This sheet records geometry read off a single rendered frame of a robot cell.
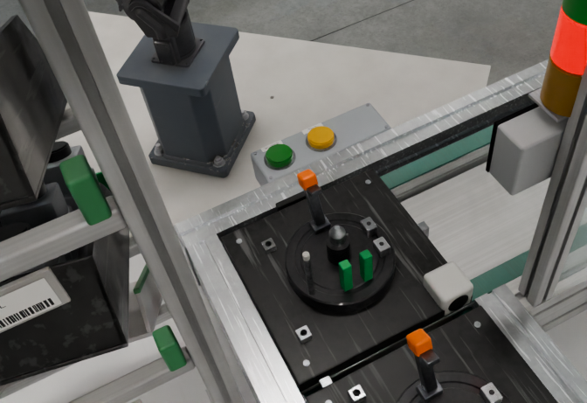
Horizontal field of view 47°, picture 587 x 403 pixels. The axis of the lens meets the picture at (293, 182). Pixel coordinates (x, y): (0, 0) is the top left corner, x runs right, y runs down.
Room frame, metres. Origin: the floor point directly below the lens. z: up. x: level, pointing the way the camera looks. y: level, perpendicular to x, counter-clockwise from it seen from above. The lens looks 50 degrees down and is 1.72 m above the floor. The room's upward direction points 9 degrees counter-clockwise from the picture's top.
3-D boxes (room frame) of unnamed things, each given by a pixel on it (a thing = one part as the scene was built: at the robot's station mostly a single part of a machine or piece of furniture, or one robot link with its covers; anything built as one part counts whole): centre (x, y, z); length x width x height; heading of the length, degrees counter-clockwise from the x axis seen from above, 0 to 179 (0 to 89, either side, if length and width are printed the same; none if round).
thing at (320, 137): (0.71, -0.05, 0.96); 0.04 x 0.04 x 0.02
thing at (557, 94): (0.43, -0.26, 1.28); 0.05 x 0.05 x 0.05
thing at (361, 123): (0.71, -0.05, 0.93); 0.21 x 0.07 x 0.06; 110
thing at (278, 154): (0.69, 0.01, 0.96); 0.04 x 0.04 x 0.02
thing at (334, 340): (0.48, -0.04, 0.96); 0.24 x 0.24 x 0.02; 20
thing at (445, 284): (0.42, -0.17, 0.97); 0.05 x 0.05 x 0.04; 20
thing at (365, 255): (0.44, -0.07, 1.01); 0.01 x 0.01 x 0.05; 20
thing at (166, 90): (0.85, 0.14, 0.96); 0.15 x 0.15 x 0.20; 65
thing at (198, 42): (0.85, 0.14, 1.09); 0.07 x 0.07 x 0.06; 65
